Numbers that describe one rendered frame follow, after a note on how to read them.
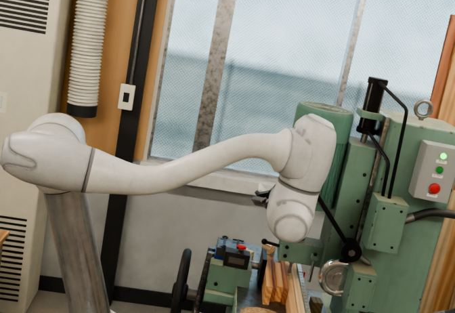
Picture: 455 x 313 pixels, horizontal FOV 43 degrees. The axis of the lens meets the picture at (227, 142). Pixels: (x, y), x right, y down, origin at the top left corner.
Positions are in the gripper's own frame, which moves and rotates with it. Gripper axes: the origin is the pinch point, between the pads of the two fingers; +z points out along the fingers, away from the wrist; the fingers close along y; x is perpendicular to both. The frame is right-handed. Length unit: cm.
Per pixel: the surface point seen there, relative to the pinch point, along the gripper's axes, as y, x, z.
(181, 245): -88, -42, 146
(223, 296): -37.9, -24.1, 5.2
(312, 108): 17.8, 10.0, 7.5
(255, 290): -28.6, -28.7, 6.8
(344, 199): 10.6, -18.8, 7.0
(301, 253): -10.2, -27.6, 10.3
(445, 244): 35, -115, 128
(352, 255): 4.0, -31.0, -2.6
